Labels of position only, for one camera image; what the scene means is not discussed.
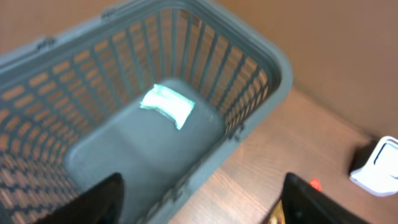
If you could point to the orange spaghetti packet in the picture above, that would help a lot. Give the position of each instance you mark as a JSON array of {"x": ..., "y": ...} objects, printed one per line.
[{"x": 277, "y": 216}]

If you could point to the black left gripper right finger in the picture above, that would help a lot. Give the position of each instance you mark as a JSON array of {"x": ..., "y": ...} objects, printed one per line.
[{"x": 303, "y": 204}]

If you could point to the white barcode scanner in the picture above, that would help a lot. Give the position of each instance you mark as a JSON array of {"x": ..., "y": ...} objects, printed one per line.
[{"x": 374, "y": 167}]

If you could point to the grey plastic shopping basket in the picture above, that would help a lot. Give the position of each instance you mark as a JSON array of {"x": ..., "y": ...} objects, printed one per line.
[{"x": 70, "y": 114}]

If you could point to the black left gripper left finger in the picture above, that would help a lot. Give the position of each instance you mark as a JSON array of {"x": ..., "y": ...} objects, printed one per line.
[{"x": 102, "y": 204}]

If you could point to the mint green tissue pack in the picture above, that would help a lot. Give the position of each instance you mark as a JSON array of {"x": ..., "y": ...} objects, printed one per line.
[{"x": 169, "y": 103}]

